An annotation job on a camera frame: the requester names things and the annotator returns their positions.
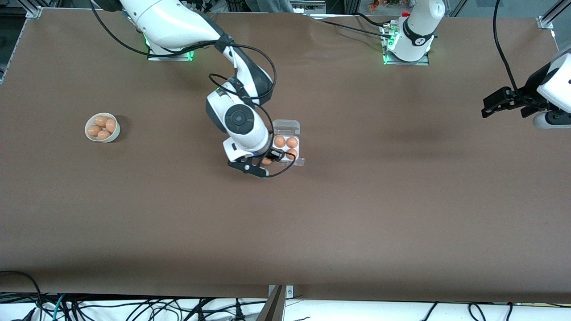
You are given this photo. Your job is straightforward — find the black base cable bundle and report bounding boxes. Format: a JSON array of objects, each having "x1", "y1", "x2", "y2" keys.
[{"x1": 183, "y1": 0, "x2": 220, "y2": 18}]

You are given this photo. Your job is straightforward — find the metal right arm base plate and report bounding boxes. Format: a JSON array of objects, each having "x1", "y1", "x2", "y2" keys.
[{"x1": 144, "y1": 33, "x2": 196, "y2": 62}]

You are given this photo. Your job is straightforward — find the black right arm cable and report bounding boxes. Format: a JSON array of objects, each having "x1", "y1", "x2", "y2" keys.
[{"x1": 89, "y1": 0, "x2": 298, "y2": 178}]

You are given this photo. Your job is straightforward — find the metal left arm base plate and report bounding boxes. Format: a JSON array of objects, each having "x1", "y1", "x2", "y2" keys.
[{"x1": 382, "y1": 22, "x2": 430, "y2": 66}]

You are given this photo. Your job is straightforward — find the short black table cable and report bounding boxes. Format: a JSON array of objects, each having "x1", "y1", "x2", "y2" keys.
[{"x1": 353, "y1": 12, "x2": 397, "y2": 29}]

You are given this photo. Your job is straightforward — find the clear plastic egg carton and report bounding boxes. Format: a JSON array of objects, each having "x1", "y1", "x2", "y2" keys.
[{"x1": 268, "y1": 119, "x2": 302, "y2": 163}]

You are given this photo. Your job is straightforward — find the white power strip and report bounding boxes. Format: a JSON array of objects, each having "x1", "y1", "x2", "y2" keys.
[{"x1": 292, "y1": 1, "x2": 327, "y2": 14}]

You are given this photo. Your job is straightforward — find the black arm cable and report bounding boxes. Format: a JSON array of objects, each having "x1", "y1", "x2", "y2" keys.
[
  {"x1": 492, "y1": 0, "x2": 522, "y2": 93},
  {"x1": 89, "y1": 0, "x2": 298, "y2": 178}
]

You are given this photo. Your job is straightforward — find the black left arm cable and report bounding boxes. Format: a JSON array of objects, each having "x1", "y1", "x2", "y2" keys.
[{"x1": 492, "y1": 0, "x2": 522, "y2": 93}]

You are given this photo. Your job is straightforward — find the blue jeans person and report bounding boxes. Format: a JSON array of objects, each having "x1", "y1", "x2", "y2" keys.
[{"x1": 245, "y1": 0, "x2": 294, "y2": 13}]

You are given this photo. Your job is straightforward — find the orange background clutter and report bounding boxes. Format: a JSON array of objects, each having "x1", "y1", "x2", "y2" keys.
[{"x1": 368, "y1": 0, "x2": 402, "y2": 12}]

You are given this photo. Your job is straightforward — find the long black table cable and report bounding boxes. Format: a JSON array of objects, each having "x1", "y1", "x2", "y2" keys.
[{"x1": 312, "y1": 17, "x2": 394, "y2": 40}]

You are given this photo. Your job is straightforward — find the black looped floor cable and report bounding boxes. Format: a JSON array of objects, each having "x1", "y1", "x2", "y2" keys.
[{"x1": 0, "y1": 270, "x2": 43, "y2": 321}]

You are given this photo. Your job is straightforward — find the white round bowl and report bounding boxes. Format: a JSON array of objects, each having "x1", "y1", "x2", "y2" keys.
[{"x1": 85, "y1": 112, "x2": 120, "y2": 143}]

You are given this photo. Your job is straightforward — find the teal floor cable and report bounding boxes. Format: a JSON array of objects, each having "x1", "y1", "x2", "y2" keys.
[{"x1": 52, "y1": 293, "x2": 67, "y2": 321}]

